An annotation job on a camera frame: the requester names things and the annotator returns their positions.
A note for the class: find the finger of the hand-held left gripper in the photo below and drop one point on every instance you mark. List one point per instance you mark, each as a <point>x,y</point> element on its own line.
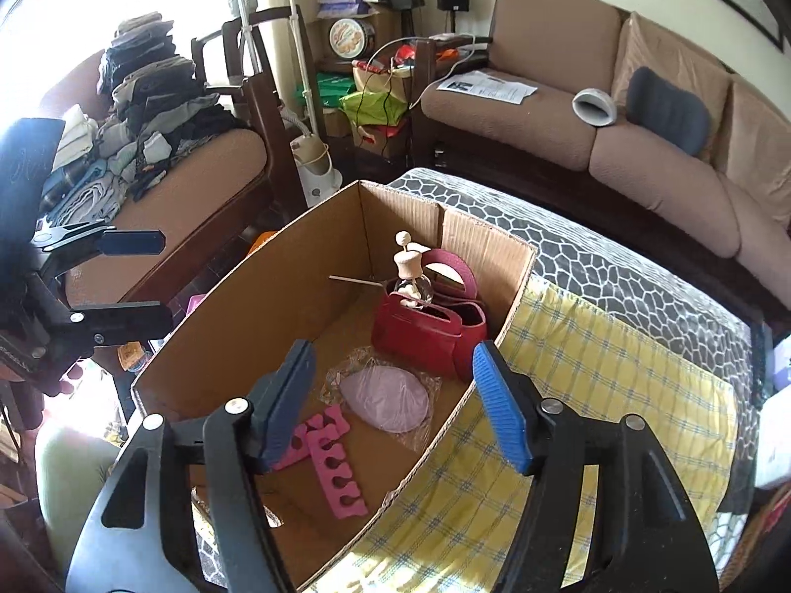
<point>133,242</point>
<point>117,321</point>

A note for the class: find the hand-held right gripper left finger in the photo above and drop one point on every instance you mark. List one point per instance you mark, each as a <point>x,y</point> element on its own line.
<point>284,407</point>

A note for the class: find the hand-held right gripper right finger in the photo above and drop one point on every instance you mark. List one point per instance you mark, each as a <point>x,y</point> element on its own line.
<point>503,407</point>

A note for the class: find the pink foam toe separator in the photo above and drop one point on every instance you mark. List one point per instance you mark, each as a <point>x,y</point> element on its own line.
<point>321,417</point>
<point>337,494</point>

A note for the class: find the purple puff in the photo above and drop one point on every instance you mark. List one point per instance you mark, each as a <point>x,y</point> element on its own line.
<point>386,395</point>

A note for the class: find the cardboard box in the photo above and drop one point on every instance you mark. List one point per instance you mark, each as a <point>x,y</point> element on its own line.
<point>278,284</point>

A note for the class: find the thin wooden stick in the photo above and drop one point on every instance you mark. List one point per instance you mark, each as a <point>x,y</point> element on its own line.
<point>355,281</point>

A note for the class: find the glass bottle with wooden stopper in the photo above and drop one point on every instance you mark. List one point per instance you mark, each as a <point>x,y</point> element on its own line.
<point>413,265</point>

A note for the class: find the pink plastic basket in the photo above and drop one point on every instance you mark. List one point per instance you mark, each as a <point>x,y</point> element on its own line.
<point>194,304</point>

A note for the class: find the yellow plaid cloth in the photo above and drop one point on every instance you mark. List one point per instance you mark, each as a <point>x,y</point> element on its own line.
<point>587,383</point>

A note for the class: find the red felt handbag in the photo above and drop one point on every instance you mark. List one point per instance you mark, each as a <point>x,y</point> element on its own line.
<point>420,333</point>

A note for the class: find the brown armchair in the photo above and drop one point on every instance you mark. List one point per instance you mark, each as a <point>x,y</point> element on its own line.
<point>216,167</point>

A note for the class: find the orange plastic basket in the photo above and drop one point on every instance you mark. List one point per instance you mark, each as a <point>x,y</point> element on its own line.
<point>262,239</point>

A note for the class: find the pile of folded clothes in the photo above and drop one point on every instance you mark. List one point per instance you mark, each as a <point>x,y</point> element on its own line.
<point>154,92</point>

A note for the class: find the person's green trousers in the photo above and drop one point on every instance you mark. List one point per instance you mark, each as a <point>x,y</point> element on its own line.
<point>68,488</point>

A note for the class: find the white garment steamer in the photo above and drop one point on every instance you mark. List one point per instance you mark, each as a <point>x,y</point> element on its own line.
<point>318,182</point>

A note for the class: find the green plastic bag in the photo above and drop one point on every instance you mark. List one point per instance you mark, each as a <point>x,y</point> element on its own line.
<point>371,105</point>

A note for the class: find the brown three-seat sofa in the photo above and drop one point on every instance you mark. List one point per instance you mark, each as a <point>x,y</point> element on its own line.
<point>556,130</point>

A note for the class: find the round cookie tin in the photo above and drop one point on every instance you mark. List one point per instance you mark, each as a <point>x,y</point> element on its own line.
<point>349,37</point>

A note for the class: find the white dome-shaped device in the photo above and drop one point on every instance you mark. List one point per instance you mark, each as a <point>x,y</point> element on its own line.
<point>593,108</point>

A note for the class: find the printed paper sheets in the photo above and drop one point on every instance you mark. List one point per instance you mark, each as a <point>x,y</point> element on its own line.
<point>488,86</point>

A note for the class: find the dark grey lumbar cushion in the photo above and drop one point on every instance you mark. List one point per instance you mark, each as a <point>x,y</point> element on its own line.
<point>667,108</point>

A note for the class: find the tan sofa pillow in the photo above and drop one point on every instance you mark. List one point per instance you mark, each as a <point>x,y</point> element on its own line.
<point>680,49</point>
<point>760,130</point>

